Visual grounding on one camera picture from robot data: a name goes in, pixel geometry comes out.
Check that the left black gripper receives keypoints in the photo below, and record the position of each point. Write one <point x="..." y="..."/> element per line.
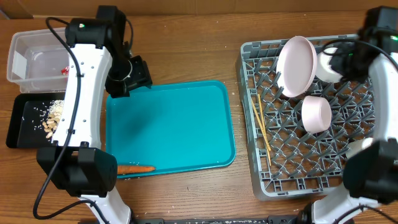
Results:
<point x="140" y="78"/>

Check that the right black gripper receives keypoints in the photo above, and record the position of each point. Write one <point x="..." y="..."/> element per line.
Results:
<point x="336" y="65"/>

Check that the white bowl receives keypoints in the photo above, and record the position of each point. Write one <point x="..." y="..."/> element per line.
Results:
<point x="324" y="71"/>

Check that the white round plate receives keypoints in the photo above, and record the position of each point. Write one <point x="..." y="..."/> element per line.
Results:
<point x="297" y="64"/>

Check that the red snack wrapper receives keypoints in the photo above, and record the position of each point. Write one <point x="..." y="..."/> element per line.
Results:
<point x="65" y="71"/>

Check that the small white cup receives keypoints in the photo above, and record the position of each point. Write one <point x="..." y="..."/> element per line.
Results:
<point x="357" y="146"/>

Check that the orange carrot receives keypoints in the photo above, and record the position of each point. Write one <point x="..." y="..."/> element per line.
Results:
<point x="123" y="170"/>

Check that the wooden chopstick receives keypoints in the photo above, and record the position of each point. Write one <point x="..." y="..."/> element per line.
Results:
<point x="261" y="126"/>
<point x="263" y="123"/>

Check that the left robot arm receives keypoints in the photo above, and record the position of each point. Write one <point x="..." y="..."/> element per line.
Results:
<point x="100" y="62"/>

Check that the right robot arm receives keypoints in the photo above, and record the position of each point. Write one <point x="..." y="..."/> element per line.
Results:
<point x="370" y="175"/>

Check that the grey dishwasher rack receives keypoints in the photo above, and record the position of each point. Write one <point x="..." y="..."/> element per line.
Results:
<point x="302" y="163"/>

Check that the teal serving tray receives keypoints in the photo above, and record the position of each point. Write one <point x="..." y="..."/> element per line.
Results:
<point x="175" y="128"/>

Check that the peanut shells food scraps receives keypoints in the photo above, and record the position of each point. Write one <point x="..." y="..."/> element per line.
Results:
<point x="52" y="118"/>

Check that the clear plastic bin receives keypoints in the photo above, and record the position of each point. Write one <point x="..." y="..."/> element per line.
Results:
<point x="35" y="62"/>

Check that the black plastic tray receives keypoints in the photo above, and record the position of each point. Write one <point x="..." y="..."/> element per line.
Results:
<point x="29" y="111"/>

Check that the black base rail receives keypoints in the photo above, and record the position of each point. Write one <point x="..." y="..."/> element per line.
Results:
<point x="273" y="219"/>

